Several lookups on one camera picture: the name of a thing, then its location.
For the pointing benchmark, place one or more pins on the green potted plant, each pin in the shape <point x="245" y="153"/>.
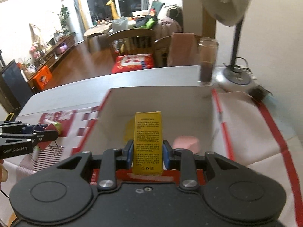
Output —
<point x="67" y="19"/>

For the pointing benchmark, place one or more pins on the pink towel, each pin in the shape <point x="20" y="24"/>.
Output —
<point x="182" y="49"/>

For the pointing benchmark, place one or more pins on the wooden chair with towel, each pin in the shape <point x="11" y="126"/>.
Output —
<point x="161" y="52"/>

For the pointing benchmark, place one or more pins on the glass tumbler with dark contents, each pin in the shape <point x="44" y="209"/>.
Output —
<point x="207" y="61"/>

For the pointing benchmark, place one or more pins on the dark flat panel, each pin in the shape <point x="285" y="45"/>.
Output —
<point x="10" y="85"/>

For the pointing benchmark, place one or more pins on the white desk fan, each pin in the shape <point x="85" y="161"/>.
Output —
<point x="227" y="2"/>

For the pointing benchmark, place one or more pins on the pink heart-shaped cup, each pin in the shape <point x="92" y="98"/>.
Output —
<point x="187" y="144"/>

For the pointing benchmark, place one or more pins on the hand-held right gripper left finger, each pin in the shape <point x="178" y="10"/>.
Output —
<point x="129" y="155"/>

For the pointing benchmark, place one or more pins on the grey plastic bag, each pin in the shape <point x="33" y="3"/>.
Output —
<point x="120" y="23"/>

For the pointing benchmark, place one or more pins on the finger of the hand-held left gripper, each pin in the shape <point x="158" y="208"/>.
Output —
<point x="46" y="136"/>
<point x="28" y="128"/>

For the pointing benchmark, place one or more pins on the yellow cardboard carton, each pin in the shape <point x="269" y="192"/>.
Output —
<point x="148" y="141"/>

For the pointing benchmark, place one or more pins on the small black device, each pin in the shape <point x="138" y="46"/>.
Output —
<point x="261" y="93"/>

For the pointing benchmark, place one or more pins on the wooden spindle-back chair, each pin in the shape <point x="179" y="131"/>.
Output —
<point x="131" y="41"/>

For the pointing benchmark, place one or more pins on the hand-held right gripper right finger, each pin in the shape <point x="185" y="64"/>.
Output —
<point x="167" y="157"/>

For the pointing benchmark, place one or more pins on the pink binder clip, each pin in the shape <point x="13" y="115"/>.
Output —
<point x="47" y="140"/>

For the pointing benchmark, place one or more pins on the wooden coffee table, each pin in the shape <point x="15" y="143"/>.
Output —
<point x="97" y="32"/>

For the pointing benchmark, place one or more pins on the pink bag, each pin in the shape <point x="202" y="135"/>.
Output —
<point x="62" y="48"/>

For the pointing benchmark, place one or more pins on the person's left hand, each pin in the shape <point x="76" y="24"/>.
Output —
<point x="3" y="175"/>

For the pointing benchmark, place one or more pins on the sofa with piled clothes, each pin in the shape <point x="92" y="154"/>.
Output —
<point x="163" y="16"/>

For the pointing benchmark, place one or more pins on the orange cardboard box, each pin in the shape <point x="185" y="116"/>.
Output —
<point x="43" y="78"/>

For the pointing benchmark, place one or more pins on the yellow giraffe toy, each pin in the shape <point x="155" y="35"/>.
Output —
<point x="112" y="8"/>

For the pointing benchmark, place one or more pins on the red cardboard box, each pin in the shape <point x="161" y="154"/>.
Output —
<point x="165" y="104"/>

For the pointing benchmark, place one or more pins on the red printed sack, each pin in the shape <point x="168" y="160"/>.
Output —
<point x="133" y="62"/>

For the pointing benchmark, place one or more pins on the wooden media cabinet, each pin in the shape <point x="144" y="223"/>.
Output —
<point x="59" y="48"/>

